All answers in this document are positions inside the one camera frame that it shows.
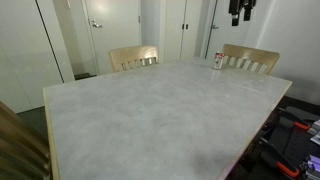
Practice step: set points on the aluminium extrusion rail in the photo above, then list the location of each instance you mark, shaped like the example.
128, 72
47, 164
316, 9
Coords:
311, 166
315, 131

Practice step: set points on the white room door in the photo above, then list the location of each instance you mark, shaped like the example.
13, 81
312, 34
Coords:
113, 36

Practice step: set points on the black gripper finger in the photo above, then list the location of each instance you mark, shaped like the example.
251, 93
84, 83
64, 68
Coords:
235, 13
249, 8

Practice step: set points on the red and white drink can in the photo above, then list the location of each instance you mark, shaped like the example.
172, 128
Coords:
218, 61

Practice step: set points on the black clamp orange trigger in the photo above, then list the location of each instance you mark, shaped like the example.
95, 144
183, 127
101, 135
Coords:
276, 156
293, 121

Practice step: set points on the light wooden slat-back chair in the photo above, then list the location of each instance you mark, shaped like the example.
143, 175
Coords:
20, 146
133, 53
250, 53

